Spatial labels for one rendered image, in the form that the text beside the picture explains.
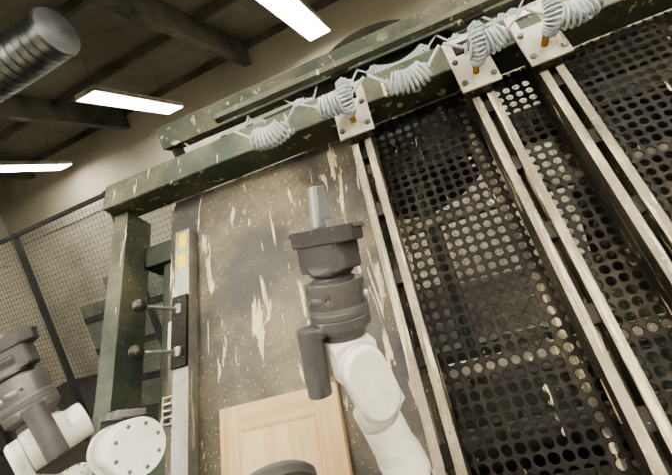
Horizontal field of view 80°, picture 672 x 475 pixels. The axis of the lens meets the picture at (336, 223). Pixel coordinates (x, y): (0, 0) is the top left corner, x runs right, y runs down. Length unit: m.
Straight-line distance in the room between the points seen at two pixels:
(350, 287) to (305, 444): 0.54
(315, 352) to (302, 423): 0.46
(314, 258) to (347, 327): 0.11
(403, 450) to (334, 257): 0.30
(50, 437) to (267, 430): 0.43
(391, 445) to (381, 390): 0.10
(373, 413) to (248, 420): 0.54
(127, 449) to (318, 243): 0.34
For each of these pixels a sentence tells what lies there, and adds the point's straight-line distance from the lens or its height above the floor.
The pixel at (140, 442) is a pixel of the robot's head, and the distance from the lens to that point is 0.60.
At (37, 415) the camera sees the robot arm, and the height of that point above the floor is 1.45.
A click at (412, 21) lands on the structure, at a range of 1.73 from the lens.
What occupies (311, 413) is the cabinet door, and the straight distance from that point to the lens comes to 1.01.
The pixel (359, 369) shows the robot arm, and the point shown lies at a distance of 0.57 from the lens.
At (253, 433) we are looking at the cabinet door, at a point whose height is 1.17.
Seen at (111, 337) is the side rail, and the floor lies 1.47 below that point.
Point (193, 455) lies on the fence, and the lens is 1.17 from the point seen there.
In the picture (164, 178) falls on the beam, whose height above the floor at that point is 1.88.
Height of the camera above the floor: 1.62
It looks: 3 degrees down
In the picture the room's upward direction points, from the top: 19 degrees counter-clockwise
